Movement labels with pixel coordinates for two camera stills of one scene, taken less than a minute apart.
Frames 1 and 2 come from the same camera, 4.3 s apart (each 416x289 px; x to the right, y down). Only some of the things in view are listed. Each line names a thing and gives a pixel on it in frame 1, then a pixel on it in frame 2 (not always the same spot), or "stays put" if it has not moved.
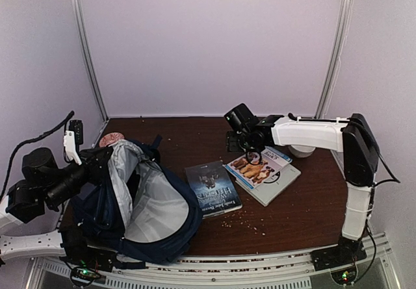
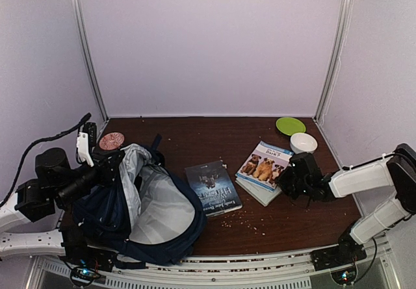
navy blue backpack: x=140 y=208 stays put
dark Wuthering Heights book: x=214 y=191 stays put
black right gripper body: x=243 y=144 → x=292 y=186
